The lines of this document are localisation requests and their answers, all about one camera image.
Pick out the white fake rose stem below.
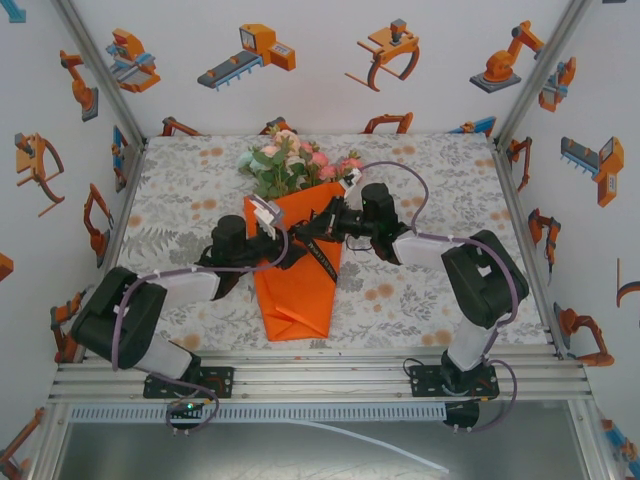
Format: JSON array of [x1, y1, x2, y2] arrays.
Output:
[[249, 142, 286, 201]]

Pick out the aluminium side rail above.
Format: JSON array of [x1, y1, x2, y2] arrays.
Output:
[[494, 139, 569, 361], [59, 138, 150, 364]]

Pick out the white slotted cable duct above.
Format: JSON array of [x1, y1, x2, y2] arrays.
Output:
[[69, 403, 447, 422]]

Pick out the orange wrapping paper sheet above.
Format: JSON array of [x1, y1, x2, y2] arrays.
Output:
[[242, 180, 351, 343]]

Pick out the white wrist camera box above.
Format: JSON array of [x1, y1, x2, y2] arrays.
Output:
[[341, 168, 364, 195], [247, 193, 287, 242]]

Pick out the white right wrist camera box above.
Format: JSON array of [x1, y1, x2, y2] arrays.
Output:
[[341, 168, 364, 195]]

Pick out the pink and white flower bouquet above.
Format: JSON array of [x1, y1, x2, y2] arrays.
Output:
[[267, 124, 304, 196]]

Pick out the pink fake rose long stem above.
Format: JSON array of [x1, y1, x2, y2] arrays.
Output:
[[337, 148, 365, 181]]

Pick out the aluminium frame rails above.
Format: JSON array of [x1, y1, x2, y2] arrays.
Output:
[[47, 348, 594, 401]]

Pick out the aluminium corner post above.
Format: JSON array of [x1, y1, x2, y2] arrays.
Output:
[[49, 0, 149, 146], [499, 0, 596, 139]]

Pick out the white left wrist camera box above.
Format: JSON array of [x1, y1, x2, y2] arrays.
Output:
[[247, 193, 287, 242]]

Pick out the black printed ribbon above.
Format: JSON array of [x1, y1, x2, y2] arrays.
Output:
[[287, 207, 340, 285]]

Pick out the thin white tube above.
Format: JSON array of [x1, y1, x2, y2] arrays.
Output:
[[292, 418, 450, 474]]

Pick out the small circuit board green light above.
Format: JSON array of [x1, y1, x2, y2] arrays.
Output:
[[167, 399, 209, 419]]

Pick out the pink fake rose bud stem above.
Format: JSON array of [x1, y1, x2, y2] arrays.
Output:
[[298, 142, 340, 191]]

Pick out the small black electronics box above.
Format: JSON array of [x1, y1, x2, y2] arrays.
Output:
[[442, 399, 481, 429]]

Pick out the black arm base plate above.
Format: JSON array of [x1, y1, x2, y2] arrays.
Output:
[[409, 364, 501, 400], [143, 366, 236, 400]]

